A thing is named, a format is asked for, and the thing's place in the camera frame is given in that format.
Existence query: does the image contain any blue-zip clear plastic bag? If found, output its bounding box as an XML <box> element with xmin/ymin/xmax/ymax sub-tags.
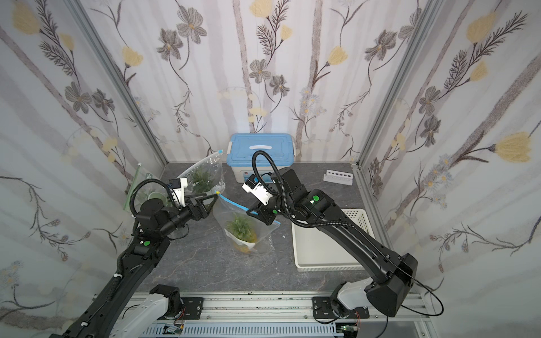
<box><xmin>212</xmin><ymin>194</ymin><xmax>280</xmax><ymax>254</ymax></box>

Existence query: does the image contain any yellow toy pineapple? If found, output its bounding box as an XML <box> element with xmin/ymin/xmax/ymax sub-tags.
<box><xmin>225</xmin><ymin>214</ymin><xmax>257</xmax><ymax>254</ymax></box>

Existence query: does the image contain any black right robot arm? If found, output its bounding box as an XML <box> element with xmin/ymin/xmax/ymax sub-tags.
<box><xmin>242</xmin><ymin>168</ymin><xmax>418</xmax><ymax>318</ymax></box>

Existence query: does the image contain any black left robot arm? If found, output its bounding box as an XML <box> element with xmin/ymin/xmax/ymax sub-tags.
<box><xmin>51</xmin><ymin>194</ymin><xmax>218</xmax><ymax>337</ymax></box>

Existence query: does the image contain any white-zip bag with pineapple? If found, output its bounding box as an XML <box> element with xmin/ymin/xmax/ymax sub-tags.
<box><xmin>178</xmin><ymin>150</ymin><xmax>226</xmax><ymax>195</ymax></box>

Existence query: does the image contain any green-zip bag with pineapple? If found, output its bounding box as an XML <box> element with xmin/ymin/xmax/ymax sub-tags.
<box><xmin>123</xmin><ymin>163</ymin><xmax>170</xmax><ymax>212</ymax></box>

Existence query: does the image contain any white perforated plastic tray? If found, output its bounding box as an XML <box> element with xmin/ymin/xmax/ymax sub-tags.
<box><xmin>292</xmin><ymin>225</ymin><xmax>364</xmax><ymax>272</ymax></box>

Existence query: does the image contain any blue-lidded white storage box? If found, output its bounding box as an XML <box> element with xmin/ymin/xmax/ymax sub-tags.
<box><xmin>225</xmin><ymin>132</ymin><xmax>297</xmax><ymax>183</ymax></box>

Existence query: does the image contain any white test tube rack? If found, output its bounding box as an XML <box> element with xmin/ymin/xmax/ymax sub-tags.
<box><xmin>323</xmin><ymin>170</ymin><xmax>354</xmax><ymax>186</ymax></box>

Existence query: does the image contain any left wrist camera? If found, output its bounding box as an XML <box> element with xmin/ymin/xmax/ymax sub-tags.
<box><xmin>169</xmin><ymin>177</ymin><xmax>188</xmax><ymax>208</ymax></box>

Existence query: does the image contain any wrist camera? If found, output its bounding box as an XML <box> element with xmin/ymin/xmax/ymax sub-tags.
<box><xmin>242</xmin><ymin>175</ymin><xmax>274</xmax><ymax>206</ymax></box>
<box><xmin>169</xmin><ymin>177</ymin><xmax>188</xmax><ymax>208</ymax></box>

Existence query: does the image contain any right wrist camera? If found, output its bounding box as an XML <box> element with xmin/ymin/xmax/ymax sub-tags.
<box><xmin>242</xmin><ymin>175</ymin><xmax>274</xmax><ymax>206</ymax></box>

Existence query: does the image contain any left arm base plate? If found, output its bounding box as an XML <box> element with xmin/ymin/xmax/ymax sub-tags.
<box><xmin>159</xmin><ymin>297</ymin><xmax>204</xmax><ymax>321</ymax></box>

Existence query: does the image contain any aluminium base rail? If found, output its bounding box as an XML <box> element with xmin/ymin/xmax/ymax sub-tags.
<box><xmin>84</xmin><ymin>290</ymin><xmax>440</xmax><ymax>338</ymax></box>

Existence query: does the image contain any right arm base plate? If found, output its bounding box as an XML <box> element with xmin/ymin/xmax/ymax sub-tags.
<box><xmin>311</xmin><ymin>297</ymin><xmax>370</xmax><ymax>321</ymax></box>

